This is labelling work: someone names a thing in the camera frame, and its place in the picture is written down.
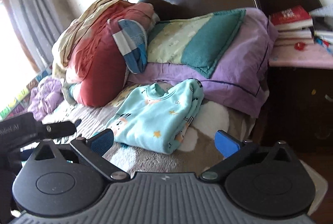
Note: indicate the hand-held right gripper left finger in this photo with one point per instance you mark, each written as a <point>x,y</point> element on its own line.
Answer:
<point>102,142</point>

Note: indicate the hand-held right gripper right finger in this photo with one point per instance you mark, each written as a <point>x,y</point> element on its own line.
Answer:
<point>225,143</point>

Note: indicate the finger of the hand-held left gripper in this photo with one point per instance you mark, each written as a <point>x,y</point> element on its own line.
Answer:
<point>59,128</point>

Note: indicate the teal printed pajama garment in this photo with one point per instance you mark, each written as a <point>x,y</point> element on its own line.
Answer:
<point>151,114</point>

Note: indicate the purple quilt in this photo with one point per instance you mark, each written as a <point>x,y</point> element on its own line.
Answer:
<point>44,99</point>

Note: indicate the cartoon mouse printed fleece blanket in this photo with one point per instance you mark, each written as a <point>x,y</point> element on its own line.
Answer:
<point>156,159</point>

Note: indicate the purple pillow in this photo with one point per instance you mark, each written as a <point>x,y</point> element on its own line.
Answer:
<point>234,73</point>

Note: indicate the dark wooden nightstand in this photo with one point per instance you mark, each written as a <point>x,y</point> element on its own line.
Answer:
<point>299,109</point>

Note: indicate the window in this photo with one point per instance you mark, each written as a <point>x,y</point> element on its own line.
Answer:
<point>10,31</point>

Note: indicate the cream quilt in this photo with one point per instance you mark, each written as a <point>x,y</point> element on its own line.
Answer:
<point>78,28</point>

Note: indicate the white plastic object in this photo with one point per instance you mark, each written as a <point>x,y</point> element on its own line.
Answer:
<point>316,187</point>

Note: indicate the blue white plaid pillow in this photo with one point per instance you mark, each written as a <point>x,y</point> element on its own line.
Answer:
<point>130,41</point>

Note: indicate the green striped pillow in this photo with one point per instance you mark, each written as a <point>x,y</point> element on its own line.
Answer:
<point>182,41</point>

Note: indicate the pink nightstand cloth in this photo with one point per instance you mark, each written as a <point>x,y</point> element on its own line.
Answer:
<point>299,57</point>

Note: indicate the grey curtain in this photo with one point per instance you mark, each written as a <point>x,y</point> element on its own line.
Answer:
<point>31,13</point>

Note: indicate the small red object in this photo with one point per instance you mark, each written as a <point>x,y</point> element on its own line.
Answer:
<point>301,46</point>

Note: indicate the pile of books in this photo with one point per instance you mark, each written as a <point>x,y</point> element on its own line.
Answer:
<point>294,23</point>

